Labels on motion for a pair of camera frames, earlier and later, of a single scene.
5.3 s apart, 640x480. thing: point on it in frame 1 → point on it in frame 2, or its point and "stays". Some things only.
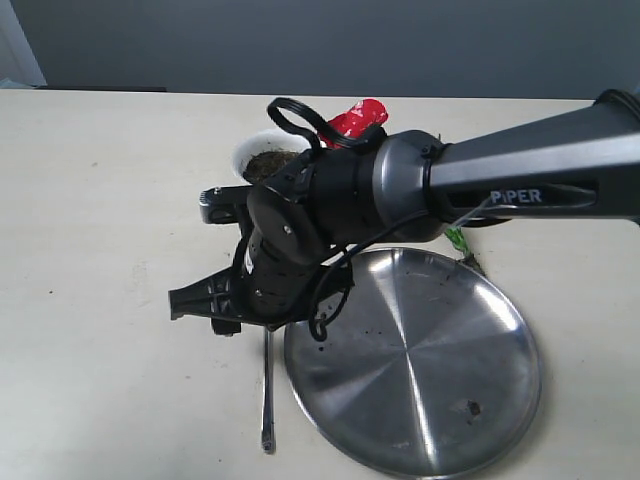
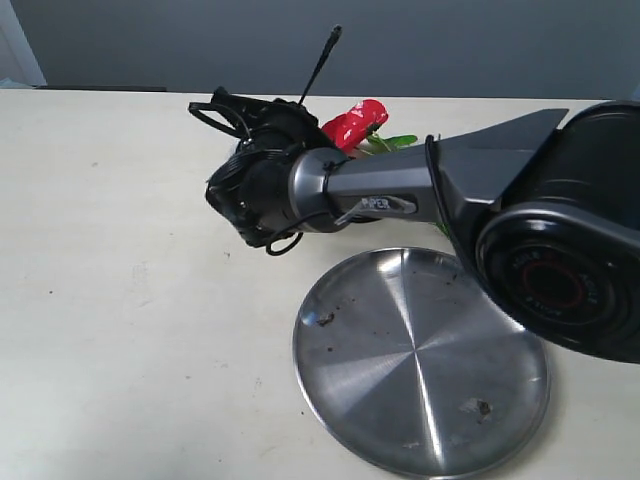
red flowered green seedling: (366, 114) stays
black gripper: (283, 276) → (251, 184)
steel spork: (269, 431) → (336, 32)
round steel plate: (429, 369) stays
